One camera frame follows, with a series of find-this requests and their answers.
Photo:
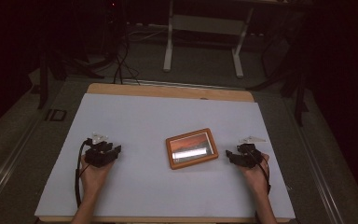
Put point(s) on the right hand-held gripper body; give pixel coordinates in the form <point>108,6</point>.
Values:
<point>248,157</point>

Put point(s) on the white metal desk frame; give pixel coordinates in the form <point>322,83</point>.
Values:
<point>167,56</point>

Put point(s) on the white table mat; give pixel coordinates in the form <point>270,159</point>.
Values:
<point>143,118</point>

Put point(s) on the wooden picture frame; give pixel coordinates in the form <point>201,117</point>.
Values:
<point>191,137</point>

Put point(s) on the black floor socket plate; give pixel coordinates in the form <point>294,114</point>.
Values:
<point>56,115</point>

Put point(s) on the metal floor rail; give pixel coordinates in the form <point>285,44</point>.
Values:
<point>6,168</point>
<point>320,174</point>

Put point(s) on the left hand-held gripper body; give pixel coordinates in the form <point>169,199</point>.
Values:
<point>98,157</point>

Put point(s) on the metal floor strip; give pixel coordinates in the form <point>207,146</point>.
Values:
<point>183,84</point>

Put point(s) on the person's left hand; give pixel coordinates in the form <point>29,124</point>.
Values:
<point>93,177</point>

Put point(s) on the black metal stand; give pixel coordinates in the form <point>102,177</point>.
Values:
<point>299,102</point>

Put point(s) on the person's right hand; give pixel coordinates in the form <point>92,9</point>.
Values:
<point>254,179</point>

